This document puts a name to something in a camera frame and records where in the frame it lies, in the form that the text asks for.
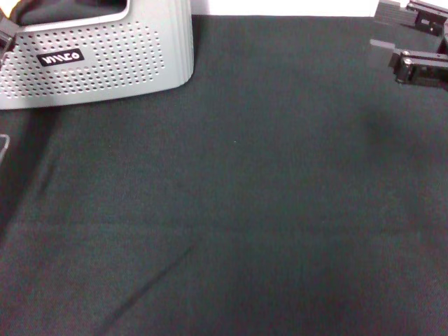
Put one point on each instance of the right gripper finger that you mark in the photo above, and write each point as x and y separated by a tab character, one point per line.
425	19
420	70

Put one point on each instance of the grey perforated storage box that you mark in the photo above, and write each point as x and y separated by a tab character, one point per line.
105	70

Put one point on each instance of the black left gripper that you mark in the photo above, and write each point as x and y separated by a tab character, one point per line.
5	38

